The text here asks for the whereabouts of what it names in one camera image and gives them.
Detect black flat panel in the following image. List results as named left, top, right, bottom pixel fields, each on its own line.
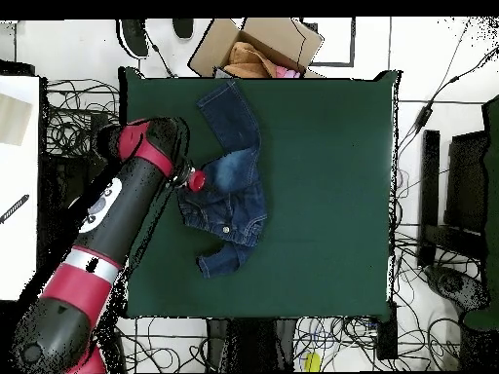
left=443, top=130, right=489, bottom=235

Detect black power adapter cable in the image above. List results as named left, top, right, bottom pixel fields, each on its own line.
left=395, top=45, right=499, bottom=165

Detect pink cloth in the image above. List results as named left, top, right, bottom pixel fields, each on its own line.
left=274, top=64, right=303, bottom=79

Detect black ribbed strip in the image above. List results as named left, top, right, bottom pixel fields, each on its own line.
left=0, top=193, right=31, bottom=226

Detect black power strip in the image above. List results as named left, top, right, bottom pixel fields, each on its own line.
left=375, top=300, right=400, bottom=361

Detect black cable with inline switch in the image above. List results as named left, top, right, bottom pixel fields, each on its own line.
left=143, top=30, right=177, bottom=79

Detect beige box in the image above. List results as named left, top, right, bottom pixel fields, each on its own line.
left=0, top=93, right=33, bottom=147

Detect black metal stand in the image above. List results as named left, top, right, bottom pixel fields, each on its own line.
left=38, top=112, right=111, bottom=256

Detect white desk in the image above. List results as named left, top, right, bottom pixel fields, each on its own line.
left=0, top=75, right=41, bottom=302

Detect brown cardboard box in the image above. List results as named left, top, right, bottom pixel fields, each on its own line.
left=187, top=17, right=325, bottom=79

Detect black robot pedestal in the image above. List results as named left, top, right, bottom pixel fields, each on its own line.
left=206, top=318, right=298, bottom=373

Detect dark green table cloth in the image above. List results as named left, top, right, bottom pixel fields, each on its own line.
left=118, top=66, right=403, bottom=320

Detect person's foot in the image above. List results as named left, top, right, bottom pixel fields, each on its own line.
left=172, top=18, right=195, bottom=40
left=115, top=18, right=150, bottom=60

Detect black upright bar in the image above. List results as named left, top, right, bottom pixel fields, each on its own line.
left=417, top=130, right=441, bottom=269

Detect orange towel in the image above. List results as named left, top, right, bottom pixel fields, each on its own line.
left=222, top=41, right=276, bottom=79

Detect yellow ball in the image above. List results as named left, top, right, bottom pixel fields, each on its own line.
left=303, top=351, right=323, bottom=373

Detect tangled black cables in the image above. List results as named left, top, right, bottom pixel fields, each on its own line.
left=293, top=316, right=381, bottom=372
left=43, top=78, right=121, bottom=157
left=120, top=318, right=208, bottom=373

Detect blue denim jeans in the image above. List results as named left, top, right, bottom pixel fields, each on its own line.
left=176, top=79, right=270, bottom=280

